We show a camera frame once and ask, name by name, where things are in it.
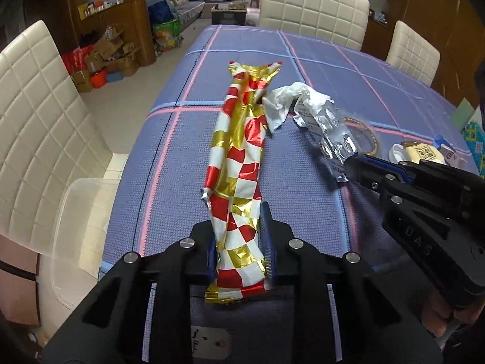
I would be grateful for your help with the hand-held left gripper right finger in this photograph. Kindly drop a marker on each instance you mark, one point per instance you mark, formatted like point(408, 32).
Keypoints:
point(267, 250)

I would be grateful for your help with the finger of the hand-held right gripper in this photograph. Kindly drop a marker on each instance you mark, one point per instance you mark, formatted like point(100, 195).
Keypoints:
point(363, 174)
point(447, 178)

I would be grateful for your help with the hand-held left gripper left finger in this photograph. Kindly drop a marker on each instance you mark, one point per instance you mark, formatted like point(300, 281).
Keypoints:
point(201, 258)

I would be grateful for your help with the blue white small carton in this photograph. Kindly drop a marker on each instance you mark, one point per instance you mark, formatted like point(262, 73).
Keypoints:
point(451, 151)

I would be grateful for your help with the beige sauce packet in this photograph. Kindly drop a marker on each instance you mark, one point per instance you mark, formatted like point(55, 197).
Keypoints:
point(420, 151)

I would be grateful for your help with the white bottle cap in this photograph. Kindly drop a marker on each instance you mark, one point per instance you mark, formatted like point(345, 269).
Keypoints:
point(397, 152)

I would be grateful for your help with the clear blister pack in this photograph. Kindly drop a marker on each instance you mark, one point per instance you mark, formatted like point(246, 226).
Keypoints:
point(329, 129)

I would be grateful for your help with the red gold checkered wrapper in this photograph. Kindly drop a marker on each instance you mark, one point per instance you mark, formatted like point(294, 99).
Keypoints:
point(238, 182)

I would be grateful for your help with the white tissue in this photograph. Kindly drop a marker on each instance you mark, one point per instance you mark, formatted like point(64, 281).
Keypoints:
point(280, 102)

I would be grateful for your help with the clear plastic bin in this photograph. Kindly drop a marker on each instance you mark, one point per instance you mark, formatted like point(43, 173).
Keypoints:
point(85, 235)

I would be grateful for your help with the person's right hand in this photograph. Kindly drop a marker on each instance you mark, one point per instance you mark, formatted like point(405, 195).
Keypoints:
point(445, 316)

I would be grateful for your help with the colourful beaded tissue box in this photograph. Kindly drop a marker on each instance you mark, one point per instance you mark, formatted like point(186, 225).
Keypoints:
point(475, 148)

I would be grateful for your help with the green cup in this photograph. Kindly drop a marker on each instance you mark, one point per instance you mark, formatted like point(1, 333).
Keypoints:
point(465, 115)

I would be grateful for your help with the white paper tag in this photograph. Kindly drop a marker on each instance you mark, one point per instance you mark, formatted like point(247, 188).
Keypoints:
point(210, 343)

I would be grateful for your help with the cream quilted chair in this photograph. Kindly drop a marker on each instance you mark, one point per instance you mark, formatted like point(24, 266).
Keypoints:
point(413, 53)
point(41, 121)
point(314, 7)

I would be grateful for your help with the brown glossy cabinet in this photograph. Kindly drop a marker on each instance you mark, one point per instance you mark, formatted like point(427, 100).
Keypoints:
point(19, 280)

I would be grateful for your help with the small blue box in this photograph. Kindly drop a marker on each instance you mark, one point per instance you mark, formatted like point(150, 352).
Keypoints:
point(114, 77)

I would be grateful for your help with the orange bucket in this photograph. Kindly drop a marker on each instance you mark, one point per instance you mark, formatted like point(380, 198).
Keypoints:
point(98, 79)

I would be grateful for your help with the brown cardboard box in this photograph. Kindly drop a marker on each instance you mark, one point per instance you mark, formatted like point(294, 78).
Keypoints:
point(128, 62)

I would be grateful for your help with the dark coffee table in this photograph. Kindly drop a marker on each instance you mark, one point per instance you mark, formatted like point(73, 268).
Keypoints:
point(227, 13)

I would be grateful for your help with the yellowish cardboard box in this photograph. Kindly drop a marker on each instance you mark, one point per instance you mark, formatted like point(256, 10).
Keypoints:
point(81, 81)

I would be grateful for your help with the colourful woven bag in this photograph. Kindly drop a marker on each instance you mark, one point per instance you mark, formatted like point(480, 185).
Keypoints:
point(166, 36)

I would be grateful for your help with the open cardboard box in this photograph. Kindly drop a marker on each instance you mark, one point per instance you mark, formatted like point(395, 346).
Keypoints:
point(104, 51)

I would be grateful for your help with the red bag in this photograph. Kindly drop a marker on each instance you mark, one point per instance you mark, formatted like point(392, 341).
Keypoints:
point(75, 60)

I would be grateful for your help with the grey sofa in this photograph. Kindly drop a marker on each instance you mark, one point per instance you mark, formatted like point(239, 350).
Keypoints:
point(185, 5)

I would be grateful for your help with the wooden partition cabinet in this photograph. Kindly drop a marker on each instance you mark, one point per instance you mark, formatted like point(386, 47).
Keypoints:
point(121, 22)

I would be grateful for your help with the blue bag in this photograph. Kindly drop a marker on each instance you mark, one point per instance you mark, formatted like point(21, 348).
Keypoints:
point(159, 12)

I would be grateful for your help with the yellow box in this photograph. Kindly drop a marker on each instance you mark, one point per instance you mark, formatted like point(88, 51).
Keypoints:
point(83, 8)

